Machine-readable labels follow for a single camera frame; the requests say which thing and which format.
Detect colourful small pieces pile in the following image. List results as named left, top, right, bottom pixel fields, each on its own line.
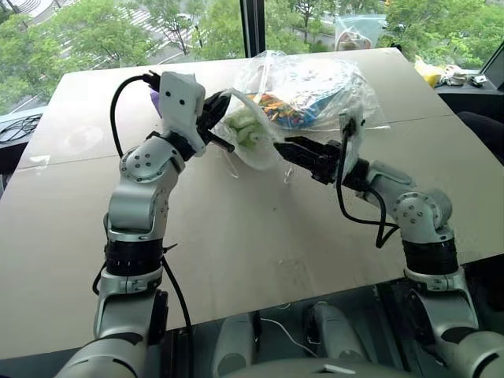
left=254, top=91, right=328, bottom=129

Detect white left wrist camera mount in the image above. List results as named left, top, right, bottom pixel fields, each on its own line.
left=157, top=71, right=207, bottom=158

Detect white clutter pile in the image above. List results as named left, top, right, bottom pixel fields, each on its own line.
left=439, top=64, right=469, bottom=87

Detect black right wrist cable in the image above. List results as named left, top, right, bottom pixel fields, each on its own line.
left=335, top=128, right=399, bottom=250

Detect black left forearm cable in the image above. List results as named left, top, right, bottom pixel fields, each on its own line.
left=91, top=243, right=195, bottom=344

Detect clear blue zip bag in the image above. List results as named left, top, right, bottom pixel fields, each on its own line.
left=334, top=14, right=388, bottom=52

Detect yellow bag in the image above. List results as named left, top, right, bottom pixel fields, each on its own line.
left=413, top=54, right=445, bottom=88

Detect light green towel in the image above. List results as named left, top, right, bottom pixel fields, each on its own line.
left=225, top=109, right=273, bottom=150

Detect grey rounded robot leg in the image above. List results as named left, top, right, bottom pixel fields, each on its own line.
left=309, top=302, right=372, bottom=364
left=213, top=313, right=258, bottom=377

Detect large clear plastic bag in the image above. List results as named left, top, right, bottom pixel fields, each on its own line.
left=233, top=50, right=391, bottom=139

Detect black chair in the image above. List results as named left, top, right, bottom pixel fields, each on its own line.
left=455, top=110, right=504, bottom=167

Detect purple object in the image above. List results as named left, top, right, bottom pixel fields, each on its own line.
left=149, top=87, right=164, bottom=120

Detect thin white cable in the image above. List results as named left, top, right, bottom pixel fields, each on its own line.
left=261, top=316, right=321, bottom=358

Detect dark monitor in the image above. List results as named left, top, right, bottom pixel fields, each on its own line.
left=479, top=48, right=504, bottom=90

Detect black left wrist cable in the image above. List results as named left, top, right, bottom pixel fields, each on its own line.
left=109, top=73, right=159, bottom=157

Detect black window frame post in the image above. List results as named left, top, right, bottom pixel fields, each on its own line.
left=239, top=0, right=268, bottom=60

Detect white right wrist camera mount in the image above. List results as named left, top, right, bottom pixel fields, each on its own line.
left=338, top=111, right=368, bottom=180

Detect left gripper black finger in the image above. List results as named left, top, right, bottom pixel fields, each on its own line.
left=208, top=91, right=233, bottom=124
left=202, top=131, right=236, bottom=154

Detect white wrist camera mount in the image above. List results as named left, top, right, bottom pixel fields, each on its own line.
left=338, top=111, right=368, bottom=180
left=157, top=71, right=207, bottom=158

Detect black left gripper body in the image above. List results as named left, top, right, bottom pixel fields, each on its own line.
left=195, top=96, right=222, bottom=139

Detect black side desk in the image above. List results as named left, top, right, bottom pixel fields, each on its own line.
left=0, top=113, right=43, bottom=198

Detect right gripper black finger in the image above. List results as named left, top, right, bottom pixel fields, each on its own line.
left=273, top=142, right=318, bottom=172
left=283, top=136, right=328, bottom=155

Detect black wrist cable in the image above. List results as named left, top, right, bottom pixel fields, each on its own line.
left=335, top=128, right=399, bottom=250
left=109, top=73, right=159, bottom=157

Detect translucent white drawstring bag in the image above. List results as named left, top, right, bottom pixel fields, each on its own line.
left=217, top=87, right=295, bottom=187

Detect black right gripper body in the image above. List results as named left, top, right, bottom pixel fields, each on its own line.
left=309, top=140, right=344, bottom=186

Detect tangled black cables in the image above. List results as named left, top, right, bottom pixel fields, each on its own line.
left=0, top=113, right=43, bottom=143

